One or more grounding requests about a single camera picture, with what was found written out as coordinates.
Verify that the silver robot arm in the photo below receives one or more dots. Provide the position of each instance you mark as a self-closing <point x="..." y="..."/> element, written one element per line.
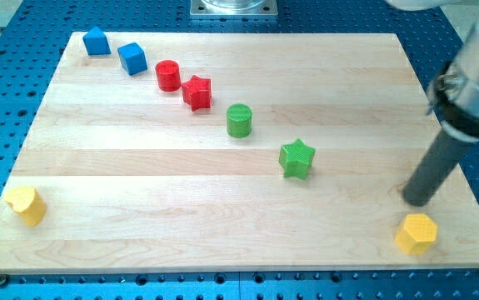
<point x="454" y="92"/>

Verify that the wooden board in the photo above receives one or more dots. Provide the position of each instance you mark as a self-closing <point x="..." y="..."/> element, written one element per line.
<point x="136" y="181"/>

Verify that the yellow hexagon block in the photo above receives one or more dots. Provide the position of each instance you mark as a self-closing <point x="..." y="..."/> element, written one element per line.
<point x="416" y="233"/>

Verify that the green cylinder block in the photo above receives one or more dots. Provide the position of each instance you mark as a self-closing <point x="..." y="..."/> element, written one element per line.
<point x="239" y="120"/>

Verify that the green star block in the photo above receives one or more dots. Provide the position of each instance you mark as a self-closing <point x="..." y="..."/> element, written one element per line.
<point x="296" y="159"/>

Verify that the red star block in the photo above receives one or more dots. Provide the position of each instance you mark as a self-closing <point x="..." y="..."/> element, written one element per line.
<point x="197" y="92"/>

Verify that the red cylinder block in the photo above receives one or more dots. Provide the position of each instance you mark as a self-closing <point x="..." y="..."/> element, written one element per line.
<point x="168" y="75"/>

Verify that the blue cube block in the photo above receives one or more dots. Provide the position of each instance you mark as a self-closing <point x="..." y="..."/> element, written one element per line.
<point x="132" y="58"/>

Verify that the blue pentagon block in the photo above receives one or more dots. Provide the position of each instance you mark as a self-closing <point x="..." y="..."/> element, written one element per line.
<point x="95" y="42"/>

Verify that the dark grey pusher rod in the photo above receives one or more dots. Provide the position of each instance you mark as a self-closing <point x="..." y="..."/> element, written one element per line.
<point x="447" y="150"/>

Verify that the yellow heart block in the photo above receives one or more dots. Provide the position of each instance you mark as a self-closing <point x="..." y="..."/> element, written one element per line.
<point x="26" y="202"/>

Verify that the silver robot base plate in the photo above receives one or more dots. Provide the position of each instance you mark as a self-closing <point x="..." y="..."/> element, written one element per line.
<point x="233" y="8"/>

